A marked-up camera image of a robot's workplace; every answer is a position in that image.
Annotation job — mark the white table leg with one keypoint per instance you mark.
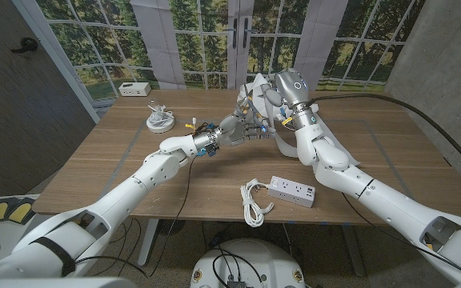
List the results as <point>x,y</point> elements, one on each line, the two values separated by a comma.
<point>148,242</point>

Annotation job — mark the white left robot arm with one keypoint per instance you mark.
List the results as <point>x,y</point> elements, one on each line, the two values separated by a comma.
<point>134,188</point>

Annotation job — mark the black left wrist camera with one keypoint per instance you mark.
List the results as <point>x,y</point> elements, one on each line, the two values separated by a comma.
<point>210,149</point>

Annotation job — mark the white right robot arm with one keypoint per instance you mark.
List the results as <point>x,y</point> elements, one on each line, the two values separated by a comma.
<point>374,188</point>

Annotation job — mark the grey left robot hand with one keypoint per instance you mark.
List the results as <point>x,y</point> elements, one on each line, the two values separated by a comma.
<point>230,134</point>

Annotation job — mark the white outlet box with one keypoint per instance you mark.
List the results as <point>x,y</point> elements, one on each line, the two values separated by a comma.
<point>134,89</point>

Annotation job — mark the white power strip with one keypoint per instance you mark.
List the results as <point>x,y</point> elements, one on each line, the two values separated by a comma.
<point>290,191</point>

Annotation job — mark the printed window backdrop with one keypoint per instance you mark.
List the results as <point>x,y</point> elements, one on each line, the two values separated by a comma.
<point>94,40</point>

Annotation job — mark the grey table leg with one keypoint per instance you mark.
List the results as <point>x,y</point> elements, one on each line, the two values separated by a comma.
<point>352,250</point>

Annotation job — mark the black round ribbed object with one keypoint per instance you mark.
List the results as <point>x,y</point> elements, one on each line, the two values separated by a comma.
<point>170,226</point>

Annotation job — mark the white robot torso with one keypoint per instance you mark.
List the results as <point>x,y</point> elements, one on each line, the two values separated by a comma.
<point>250,260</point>

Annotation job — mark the white receipt paper strip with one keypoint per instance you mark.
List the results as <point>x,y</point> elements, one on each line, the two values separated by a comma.
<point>260,90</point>

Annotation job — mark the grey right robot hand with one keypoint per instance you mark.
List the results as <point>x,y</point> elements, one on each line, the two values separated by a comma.
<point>294,92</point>

